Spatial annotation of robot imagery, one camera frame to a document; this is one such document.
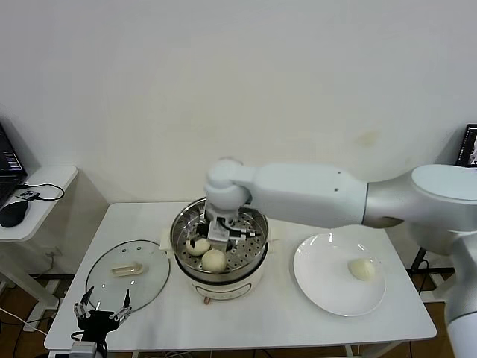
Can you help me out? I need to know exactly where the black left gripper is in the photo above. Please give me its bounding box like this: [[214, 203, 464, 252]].
[[73, 286, 133, 342]]

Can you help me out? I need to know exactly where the white side table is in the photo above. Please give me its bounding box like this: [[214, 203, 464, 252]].
[[0, 166, 110, 313], [409, 245, 459, 310]]

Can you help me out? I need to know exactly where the white steamed baozi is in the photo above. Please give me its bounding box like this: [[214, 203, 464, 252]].
[[347, 257, 376, 283], [200, 248, 227, 273], [185, 238, 212, 257]]

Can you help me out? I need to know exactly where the open black laptop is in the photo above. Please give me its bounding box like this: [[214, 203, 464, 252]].
[[0, 119, 29, 208], [456, 124, 477, 167]]

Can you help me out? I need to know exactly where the thin black usb cable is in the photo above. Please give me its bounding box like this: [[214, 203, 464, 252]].
[[20, 182, 65, 202]]

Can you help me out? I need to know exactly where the cream electric cooker base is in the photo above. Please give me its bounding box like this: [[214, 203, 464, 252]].
[[174, 242, 268, 305]]

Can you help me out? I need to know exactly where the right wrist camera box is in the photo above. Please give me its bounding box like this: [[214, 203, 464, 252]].
[[206, 219, 258, 242]]

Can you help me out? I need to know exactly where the black computer mouse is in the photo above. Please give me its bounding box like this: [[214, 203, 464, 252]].
[[0, 200, 30, 227]]

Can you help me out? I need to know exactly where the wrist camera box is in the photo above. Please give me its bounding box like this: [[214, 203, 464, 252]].
[[69, 341, 107, 358], [206, 219, 258, 242]]

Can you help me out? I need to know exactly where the white floor power cable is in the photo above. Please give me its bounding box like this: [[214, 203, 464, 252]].
[[0, 306, 49, 336]]

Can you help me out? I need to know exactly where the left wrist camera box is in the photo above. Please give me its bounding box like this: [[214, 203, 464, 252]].
[[69, 341, 107, 358]]

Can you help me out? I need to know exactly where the white round plate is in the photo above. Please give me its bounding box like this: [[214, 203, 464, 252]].
[[293, 233, 387, 318]]

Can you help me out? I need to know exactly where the stainless steel steamer basket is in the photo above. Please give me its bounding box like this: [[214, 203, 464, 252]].
[[159, 197, 281, 275]]

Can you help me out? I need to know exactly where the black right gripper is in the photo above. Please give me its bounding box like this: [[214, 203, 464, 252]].
[[188, 222, 239, 254]]

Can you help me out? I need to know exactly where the black cable with adapter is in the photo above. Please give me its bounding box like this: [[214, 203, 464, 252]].
[[411, 248, 428, 270]]

